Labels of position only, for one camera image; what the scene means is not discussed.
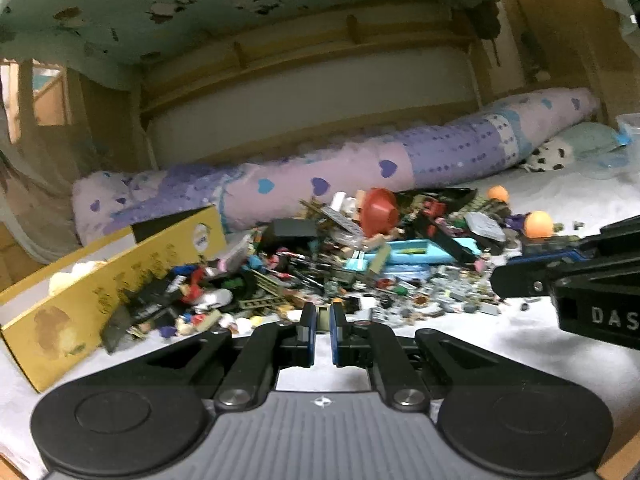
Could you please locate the near orange ball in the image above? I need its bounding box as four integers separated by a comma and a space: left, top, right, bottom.
523, 210, 554, 238

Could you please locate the yellow cardboard box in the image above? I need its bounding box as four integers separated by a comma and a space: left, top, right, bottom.
1, 207, 226, 393

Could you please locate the far orange ball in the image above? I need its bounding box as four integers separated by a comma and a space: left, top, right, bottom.
487, 185, 510, 203

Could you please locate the wooden bed frame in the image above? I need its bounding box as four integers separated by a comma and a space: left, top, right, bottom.
1, 0, 639, 280

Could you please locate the light blue pillow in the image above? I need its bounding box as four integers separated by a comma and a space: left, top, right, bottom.
548, 122, 630, 160

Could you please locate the yellow plush toy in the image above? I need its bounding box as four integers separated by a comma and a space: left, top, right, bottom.
48, 260, 106, 296

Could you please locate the black rectangular block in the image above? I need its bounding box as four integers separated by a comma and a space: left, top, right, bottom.
262, 218, 317, 243

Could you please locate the grey bed sheet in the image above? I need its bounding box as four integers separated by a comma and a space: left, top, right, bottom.
1, 168, 639, 479

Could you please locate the clear plastic storage bin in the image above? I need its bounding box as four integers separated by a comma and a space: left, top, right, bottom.
615, 113, 640, 148

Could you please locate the purple heart-pattern rolled quilt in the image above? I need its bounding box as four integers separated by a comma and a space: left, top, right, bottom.
72, 88, 600, 244

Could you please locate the grey studded toy panel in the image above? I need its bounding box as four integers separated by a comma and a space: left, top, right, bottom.
464, 211, 506, 243

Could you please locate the orange ball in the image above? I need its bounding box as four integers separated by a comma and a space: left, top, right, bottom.
523, 210, 554, 238
487, 185, 510, 203

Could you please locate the light blue toy plate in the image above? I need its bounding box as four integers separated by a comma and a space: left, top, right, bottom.
344, 240, 456, 271

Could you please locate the red dome-shaped toy piece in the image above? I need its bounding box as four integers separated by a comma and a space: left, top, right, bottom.
359, 188, 399, 237

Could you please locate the grey mosquito net curtain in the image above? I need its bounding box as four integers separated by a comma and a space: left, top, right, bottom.
1, 58, 99, 263

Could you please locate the black-spotted white plush toy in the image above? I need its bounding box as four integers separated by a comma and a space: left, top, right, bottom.
521, 138, 576, 172

